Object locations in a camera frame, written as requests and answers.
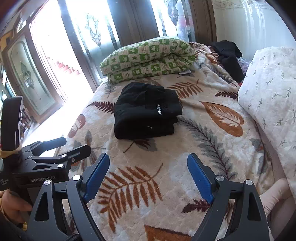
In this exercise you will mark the left hand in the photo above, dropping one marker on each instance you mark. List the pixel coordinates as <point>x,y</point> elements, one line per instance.
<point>13,206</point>

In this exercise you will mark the leaf pattern bed blanket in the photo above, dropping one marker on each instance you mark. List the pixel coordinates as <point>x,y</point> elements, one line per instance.
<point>148,192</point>

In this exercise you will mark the green white folded quilt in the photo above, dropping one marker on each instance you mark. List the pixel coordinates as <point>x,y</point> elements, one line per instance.
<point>153,57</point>

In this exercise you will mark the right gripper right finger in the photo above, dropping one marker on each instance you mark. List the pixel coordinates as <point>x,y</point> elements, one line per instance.
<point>213,192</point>

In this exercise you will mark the stained glass wooden door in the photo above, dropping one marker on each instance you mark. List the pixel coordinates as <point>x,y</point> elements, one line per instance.
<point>51,51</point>

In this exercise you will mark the pink cushion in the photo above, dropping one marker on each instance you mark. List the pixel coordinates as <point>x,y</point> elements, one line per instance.
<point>278,206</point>

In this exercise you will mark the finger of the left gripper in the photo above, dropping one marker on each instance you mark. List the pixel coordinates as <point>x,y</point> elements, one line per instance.
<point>37,148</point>
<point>71,157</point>

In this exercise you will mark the white floral pillow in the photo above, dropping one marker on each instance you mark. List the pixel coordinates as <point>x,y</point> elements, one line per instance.
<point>268,95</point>

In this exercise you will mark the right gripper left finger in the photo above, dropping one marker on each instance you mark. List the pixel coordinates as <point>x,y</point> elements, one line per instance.
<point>80,190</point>

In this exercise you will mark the black pants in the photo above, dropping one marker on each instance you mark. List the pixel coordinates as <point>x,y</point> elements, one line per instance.
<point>145,111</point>

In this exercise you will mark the black clothes pile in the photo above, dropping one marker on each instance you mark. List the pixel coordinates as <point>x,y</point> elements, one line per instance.
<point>228,53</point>

